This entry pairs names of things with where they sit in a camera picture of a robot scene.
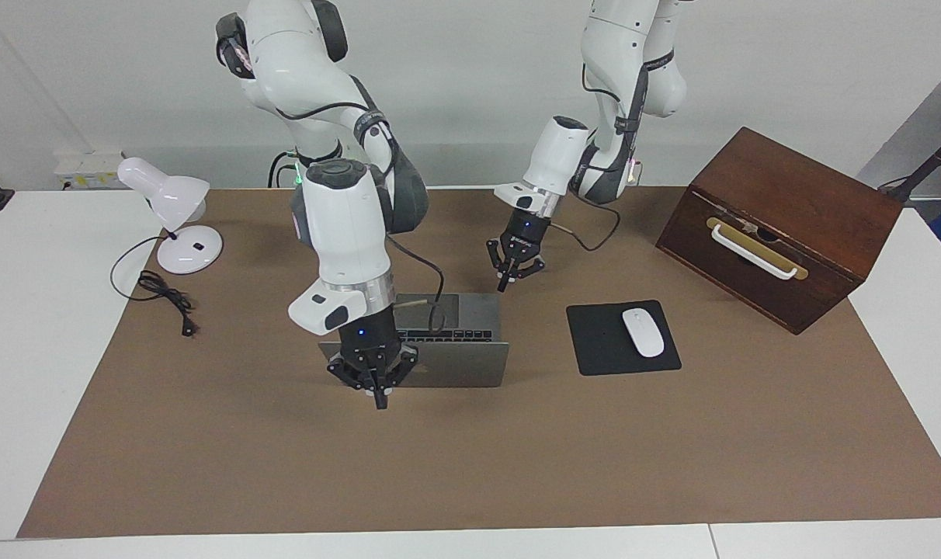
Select dark brown wooden box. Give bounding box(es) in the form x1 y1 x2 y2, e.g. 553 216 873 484
655 127 905 335

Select brown table mat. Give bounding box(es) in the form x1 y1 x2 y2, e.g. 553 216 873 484
16 186 941 539

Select white box handle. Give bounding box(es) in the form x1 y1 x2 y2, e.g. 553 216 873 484
710 224 799 280

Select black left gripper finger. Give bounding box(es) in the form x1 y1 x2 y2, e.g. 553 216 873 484
509 251 547 283
486 238 514 294

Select grey aluminium laptop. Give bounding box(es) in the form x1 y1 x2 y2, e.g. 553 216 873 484
319 293 511 388

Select brass box handle plate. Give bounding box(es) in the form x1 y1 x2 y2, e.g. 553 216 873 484
706 217 809 280

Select black lamp power cable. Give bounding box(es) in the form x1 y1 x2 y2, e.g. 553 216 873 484
110 235 196 338

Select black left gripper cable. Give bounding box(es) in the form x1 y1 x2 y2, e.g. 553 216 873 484
550 203 623 253

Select white desk lamp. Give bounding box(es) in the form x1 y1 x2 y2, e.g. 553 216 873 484
117 157 224 275

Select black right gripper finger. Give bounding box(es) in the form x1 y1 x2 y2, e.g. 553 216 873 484
379 348 419 408
327 352 380 408

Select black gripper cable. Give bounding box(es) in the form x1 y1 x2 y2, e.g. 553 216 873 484
385 233 448 336
550 203 623 253

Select white yellow power strip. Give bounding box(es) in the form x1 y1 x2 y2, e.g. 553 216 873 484
55 151 123 189

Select black stand pole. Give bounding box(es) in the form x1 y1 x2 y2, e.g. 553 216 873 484
878 123 941 204

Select black arm base cable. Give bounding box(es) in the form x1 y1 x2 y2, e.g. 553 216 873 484
267 150 297 189

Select black mouse pad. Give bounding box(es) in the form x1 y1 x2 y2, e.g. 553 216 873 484
566 300 682 377

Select white computer mouse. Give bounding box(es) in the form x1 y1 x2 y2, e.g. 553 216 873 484
622 308 665 359

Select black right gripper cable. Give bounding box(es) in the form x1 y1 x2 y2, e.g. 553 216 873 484
385 233 448 336

